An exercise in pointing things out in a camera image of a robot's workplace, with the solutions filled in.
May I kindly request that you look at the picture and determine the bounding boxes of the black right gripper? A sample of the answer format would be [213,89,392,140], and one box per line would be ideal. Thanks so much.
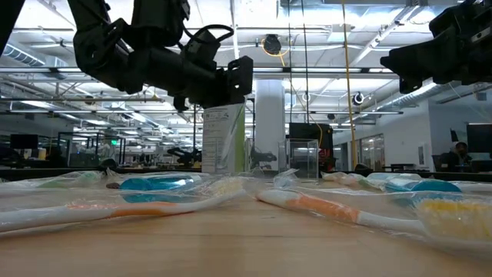
[379,15,492,95]

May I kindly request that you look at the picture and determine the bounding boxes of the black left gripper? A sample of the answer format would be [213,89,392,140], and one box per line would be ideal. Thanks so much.
[153,55,254,112]

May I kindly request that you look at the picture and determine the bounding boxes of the blue white toothbrush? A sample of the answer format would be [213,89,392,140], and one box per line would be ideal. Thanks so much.
[367,172,423,182]

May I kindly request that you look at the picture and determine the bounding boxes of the blue mouthwash bottle white cap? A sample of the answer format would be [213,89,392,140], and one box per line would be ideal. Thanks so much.
[118,174,204,204]
[384,178,463,194]

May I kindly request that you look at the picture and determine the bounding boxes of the green white toothbrush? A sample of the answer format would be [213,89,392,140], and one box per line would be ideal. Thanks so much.
[321,171,385,190]
[36,170,107,190]

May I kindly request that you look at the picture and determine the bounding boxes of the orange white toothbrush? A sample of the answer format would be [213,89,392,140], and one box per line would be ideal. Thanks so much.
[254,187,427,236]
[0,187,247,234]

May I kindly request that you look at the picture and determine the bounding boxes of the yellow bristled toothbrush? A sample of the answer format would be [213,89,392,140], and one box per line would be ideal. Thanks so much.
[413,194,492,247]

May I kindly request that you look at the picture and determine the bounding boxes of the white hanging conduit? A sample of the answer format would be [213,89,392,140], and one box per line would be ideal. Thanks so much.
[229,0,241,62]

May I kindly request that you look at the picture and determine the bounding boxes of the clear plastic holder box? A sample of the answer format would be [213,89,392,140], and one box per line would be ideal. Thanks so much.
[201,102,247,175]

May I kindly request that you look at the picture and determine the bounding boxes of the black equipment rack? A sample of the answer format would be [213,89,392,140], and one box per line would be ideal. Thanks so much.
[288,122,334,173]

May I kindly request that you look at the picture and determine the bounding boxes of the large black monitor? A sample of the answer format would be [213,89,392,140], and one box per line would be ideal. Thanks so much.
[466,122,492,154]

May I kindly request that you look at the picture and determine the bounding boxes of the seated person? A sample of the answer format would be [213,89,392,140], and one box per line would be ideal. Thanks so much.
[437,141,474,173]

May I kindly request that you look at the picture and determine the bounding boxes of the small black monitor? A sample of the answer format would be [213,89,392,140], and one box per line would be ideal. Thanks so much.
[9,134,39,151]

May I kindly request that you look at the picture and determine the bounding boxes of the silver air duct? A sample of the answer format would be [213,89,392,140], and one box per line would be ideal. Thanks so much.
[0,41,70,69]
[368,81,462,112]

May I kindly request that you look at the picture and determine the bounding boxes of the black ceiling cable reel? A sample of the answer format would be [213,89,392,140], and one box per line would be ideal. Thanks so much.
[262,33,284,56]

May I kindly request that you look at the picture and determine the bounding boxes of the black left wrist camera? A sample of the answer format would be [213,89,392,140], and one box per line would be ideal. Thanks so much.
[180,24,235,72]

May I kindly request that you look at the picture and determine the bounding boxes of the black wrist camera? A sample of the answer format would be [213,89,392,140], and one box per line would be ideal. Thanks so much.
[180,24,235,72]
[429,0,492,43]

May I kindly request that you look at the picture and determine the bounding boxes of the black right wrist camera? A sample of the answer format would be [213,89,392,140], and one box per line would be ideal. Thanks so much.
[429,0,492,43]

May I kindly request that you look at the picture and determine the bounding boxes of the yellow hanging cord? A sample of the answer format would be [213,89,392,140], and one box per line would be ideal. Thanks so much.
[341,0,359,171]

